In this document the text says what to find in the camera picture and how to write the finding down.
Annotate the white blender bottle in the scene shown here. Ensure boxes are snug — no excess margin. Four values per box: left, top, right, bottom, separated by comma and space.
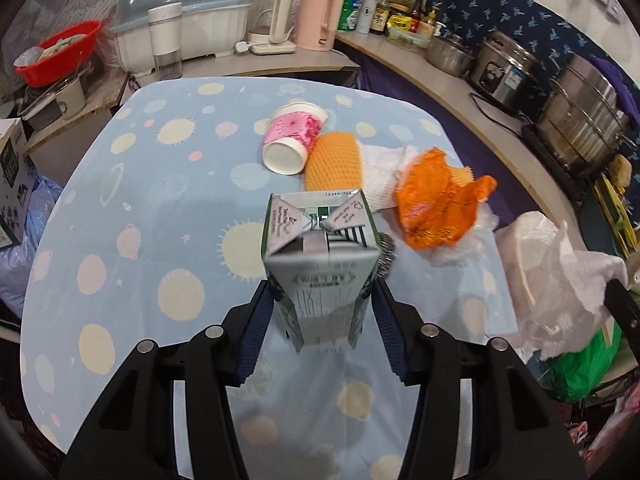
148, 2, 183, 81

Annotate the white cup with green logo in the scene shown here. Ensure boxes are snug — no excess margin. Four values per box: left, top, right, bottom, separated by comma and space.
52, 77, 87, 120

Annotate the large steel stockpot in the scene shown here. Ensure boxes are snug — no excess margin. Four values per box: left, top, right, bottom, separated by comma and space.
537, 55, 631, 178

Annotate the white glass electric kettle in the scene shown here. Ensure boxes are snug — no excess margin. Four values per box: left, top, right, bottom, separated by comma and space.
246, 0, 297, 56

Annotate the large orange foam net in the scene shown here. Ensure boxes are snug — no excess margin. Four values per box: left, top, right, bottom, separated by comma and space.
304, 131, 365, 196

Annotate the blue plastic bag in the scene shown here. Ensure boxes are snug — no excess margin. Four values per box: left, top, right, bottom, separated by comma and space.
0, 175, 63, 321

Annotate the brown sauce bottle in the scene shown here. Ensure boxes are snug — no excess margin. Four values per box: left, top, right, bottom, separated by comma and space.
371, 0, 393, 36

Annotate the green striped can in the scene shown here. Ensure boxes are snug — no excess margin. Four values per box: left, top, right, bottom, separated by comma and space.
337, 0, 362, 32

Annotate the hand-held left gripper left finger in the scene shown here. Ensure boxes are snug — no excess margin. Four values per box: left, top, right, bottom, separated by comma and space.
59, 277, 276, 480

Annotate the pink printed bag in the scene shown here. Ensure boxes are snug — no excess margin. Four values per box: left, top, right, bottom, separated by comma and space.
565, 390, 640, 480

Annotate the red plastic basin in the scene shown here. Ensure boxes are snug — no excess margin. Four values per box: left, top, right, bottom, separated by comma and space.
14, 20, 103, 87

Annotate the black power cable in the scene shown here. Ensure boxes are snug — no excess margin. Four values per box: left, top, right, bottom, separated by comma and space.
469, 91, 531, 136

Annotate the purple cloth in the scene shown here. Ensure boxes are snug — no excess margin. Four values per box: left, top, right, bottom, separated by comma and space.
590, 57, 636, 106

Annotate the clear food container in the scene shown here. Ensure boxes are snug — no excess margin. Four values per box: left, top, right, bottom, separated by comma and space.
387, 27, 433, 50

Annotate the white dish drainer with cover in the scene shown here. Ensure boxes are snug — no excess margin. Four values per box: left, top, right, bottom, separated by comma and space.
107, 0, 254, 79

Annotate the small orange foam net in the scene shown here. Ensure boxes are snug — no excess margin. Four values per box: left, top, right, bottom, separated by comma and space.
445, 162, 476, 186

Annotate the blue dotted tablecloth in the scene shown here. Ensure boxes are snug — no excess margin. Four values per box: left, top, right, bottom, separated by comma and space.
20, 76, 521, 480

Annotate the clear crumpled plastic film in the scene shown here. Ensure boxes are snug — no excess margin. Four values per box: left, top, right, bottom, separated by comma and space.
429, 207, 501, 267

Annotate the silver rice cooker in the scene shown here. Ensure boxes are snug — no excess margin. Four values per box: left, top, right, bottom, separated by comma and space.
467, 30, 546, 113

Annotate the white plastic bag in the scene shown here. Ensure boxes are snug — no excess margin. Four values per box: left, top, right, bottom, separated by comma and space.
495, 210, 631, 361

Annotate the pink electric kettle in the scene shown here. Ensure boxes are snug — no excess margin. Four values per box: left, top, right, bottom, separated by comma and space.
294, 0, 346, 52

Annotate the steel pot with lid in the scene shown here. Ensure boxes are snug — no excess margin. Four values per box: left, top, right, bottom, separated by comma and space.
425, 30, 478, 78

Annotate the green plastic bag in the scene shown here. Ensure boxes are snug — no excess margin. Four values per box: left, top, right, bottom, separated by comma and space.
545, 325, 623, 403

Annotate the orange plastic wrapper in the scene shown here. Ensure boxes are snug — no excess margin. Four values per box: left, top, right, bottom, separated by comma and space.
395, 147, 498, 250

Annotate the dark blue counter curtain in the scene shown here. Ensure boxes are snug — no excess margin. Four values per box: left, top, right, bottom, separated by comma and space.
334, 45, 506, 211

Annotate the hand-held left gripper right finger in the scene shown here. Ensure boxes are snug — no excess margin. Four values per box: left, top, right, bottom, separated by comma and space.
371, 277, 586, 480

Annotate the black induction cooker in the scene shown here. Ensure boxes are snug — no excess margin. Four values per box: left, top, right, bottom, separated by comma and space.
520, 122, 596, 201

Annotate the pink white paper cup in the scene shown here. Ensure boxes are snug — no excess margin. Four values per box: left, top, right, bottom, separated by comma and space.
261, 101, 328, 176

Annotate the grey green milk carton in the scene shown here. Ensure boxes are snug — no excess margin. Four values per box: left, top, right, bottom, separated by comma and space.
261, 189, 381, 353

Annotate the white foam net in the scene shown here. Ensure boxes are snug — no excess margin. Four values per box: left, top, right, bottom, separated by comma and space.
360, 144, 421, 211

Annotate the yellow green package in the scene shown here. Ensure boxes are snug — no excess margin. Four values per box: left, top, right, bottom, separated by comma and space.
595, 175, 638, 261

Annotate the steel wool scrubber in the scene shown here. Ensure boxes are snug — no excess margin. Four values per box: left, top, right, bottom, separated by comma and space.
372, 232, 398, 278

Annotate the navy printed wall cloth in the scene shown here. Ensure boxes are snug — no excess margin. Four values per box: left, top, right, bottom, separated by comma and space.
425, 0, 640, 111

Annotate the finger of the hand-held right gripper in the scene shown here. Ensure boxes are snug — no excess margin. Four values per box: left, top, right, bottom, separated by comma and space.
603, 277, 640, 346

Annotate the printed cardboard box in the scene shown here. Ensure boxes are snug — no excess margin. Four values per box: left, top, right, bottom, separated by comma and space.
0, 117, 38, 248

